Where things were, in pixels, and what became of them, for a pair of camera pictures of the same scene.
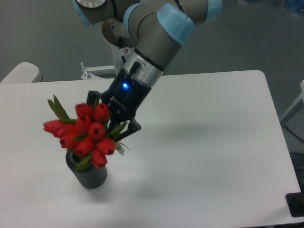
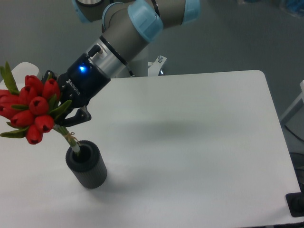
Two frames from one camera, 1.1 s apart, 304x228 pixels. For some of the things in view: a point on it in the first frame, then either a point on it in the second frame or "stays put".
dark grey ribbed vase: x=92 y=177 stays put
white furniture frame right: x=301 y=97 stays put
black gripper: x=125 y=98 -> x=80 y=84
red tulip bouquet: x=90 y=135 -> x=33 y=109
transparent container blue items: x=294 y=7 stays put
